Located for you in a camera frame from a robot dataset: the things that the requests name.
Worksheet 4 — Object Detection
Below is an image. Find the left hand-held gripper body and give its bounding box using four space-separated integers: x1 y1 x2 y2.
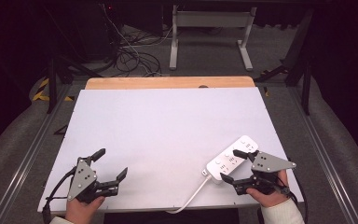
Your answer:
66 157 120 205

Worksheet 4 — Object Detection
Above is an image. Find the white metal desk frame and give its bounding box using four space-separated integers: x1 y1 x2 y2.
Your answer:
168 4 258 72

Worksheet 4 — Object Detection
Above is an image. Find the white power strip cable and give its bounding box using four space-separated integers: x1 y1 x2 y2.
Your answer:
165 174 214 215

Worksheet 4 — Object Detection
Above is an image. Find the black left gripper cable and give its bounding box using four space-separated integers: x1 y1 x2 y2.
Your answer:
41 166 77 224

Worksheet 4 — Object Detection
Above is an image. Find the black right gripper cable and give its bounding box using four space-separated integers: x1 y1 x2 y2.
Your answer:
287 174 310 224

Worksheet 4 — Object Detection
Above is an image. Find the tangle of floor cables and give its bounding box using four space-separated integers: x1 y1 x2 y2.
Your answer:
100 3 175 78

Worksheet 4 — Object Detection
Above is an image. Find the person's right hand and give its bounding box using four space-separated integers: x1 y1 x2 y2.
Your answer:
245 169 292 209

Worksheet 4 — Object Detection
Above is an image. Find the white power strip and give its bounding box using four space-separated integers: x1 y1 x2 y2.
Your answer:
205 134 259 185

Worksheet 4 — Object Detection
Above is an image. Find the white table board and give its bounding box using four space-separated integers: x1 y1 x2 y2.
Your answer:
36 86 305 215

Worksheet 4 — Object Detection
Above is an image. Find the aluminium floor rail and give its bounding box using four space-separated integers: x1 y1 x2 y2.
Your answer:
286 87 356 224
0 83 73 224

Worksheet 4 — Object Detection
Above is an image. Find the person's left hand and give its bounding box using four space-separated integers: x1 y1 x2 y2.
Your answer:
64 195 106 224

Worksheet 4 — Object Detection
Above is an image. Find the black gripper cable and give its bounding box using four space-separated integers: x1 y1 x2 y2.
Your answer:
41 166 77 224
287 174 310 224

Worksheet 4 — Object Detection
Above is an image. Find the black metal stand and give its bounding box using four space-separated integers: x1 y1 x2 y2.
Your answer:
254 8 314 117
44 55 104 115

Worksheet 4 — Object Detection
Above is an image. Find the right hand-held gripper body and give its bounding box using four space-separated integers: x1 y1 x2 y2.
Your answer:
233 150 297 196

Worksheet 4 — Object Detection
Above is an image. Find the yellow black hazard tape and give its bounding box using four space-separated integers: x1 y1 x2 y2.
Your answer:
31 77 76 103

